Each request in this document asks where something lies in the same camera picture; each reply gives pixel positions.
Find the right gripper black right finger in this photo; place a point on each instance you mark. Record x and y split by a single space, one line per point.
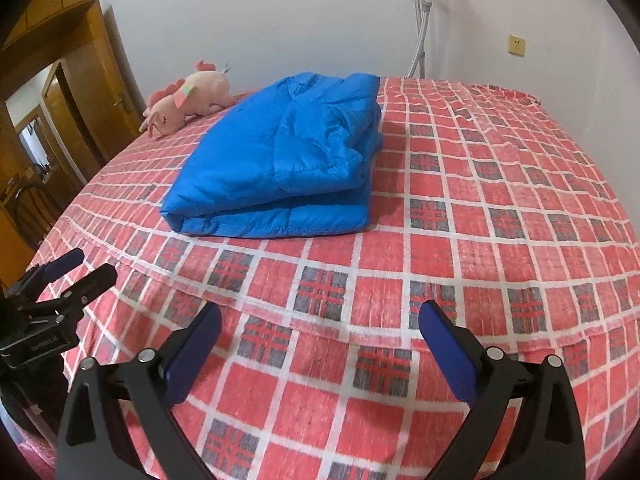
546 441

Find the red plaid bed cover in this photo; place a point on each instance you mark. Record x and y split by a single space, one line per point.
480 202

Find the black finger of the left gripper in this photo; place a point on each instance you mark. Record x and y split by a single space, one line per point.
79 295
35 280

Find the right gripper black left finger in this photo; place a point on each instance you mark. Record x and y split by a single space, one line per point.
94 442

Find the yellowed wall socket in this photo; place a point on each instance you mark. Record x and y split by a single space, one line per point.
516 46

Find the blue puffer jacket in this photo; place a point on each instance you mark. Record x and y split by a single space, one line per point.
291 160

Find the pink plush unicorn toy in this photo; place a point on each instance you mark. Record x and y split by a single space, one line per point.
205 92

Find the dark wooden chair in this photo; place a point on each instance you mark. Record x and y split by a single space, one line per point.
34 211

